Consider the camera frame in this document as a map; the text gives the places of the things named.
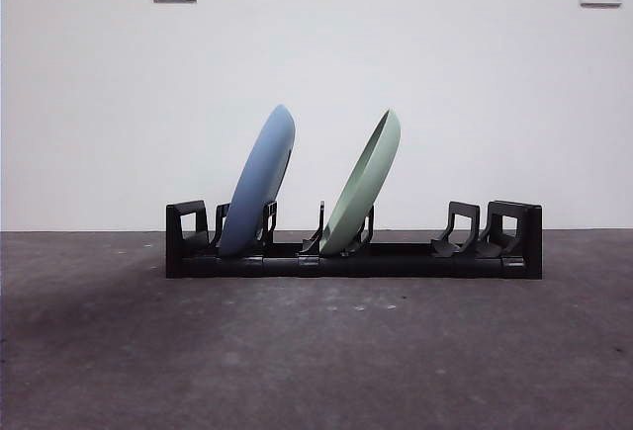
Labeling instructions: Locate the pale green plate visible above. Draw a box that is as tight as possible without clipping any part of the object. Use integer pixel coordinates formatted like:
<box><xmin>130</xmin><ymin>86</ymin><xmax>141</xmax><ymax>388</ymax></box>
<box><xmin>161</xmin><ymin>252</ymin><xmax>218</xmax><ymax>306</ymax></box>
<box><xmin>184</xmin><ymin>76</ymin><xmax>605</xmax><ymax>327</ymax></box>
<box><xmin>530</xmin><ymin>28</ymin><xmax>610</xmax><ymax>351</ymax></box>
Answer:
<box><xmin>319</xmin><ymin>108</ymin><xmax>402</xmax><ymax>256</ymax></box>

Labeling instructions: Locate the black plate rack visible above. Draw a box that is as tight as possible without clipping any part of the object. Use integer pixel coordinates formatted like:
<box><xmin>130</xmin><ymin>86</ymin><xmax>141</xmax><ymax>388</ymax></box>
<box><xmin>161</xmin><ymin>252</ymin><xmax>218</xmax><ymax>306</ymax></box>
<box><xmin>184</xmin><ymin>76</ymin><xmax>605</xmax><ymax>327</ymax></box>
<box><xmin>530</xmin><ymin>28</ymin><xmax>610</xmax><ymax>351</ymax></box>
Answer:
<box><xmin>165</xmin><ymin>199</ymin><xmax>544</xmax><ymax>281</ymax></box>

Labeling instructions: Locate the blue plate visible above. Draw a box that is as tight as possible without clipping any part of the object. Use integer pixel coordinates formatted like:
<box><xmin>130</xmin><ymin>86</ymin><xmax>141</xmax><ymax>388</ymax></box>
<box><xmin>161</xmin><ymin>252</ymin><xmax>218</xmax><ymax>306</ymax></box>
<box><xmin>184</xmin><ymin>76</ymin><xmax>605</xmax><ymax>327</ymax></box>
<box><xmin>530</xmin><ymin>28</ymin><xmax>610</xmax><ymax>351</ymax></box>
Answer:
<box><xmin>219</xmin><ymin>103</ymin><xmax>297</xmax><ymax>257</ymax></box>

